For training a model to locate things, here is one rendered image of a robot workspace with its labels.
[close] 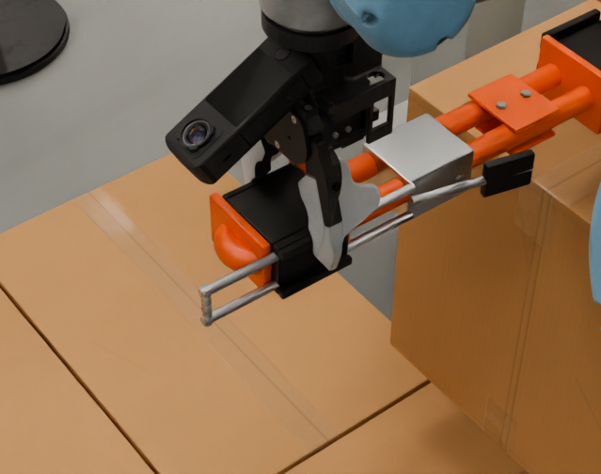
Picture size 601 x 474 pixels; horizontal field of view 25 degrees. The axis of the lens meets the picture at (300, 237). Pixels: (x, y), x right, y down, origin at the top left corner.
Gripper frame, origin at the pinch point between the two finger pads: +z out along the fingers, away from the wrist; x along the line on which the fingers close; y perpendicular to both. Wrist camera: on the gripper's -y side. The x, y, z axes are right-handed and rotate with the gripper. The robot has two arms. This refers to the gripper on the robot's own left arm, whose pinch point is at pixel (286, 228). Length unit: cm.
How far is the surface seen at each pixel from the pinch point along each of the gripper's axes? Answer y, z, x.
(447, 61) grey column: 114, 95, 100
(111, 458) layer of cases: -2, 66, 35
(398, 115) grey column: 115, 119, 115
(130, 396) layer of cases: 6, 66, 42
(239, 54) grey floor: 101, 121, 157
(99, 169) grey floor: 53, 122, 140
